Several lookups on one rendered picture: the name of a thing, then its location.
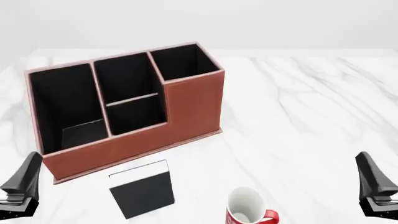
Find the black book with white pages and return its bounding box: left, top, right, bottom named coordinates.
left=108, top=159, right=175, bottom=220

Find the red and white mug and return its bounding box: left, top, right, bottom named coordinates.
left=225, top=186, right=280, bottom=224

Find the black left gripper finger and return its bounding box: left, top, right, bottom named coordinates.
left=0, top=151, right=44, bottom=201

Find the red-brown desk caddy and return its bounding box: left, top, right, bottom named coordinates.
left=24, top=41, right=225, bottom=185

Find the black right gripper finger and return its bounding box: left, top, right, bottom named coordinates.
left=354, top=151, right=398, bottom=201

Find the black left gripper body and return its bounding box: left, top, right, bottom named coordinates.
left=0, top=191, right=40, bottom=220

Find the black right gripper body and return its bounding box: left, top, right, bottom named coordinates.
left=358, top=189, right=398, bottom=220

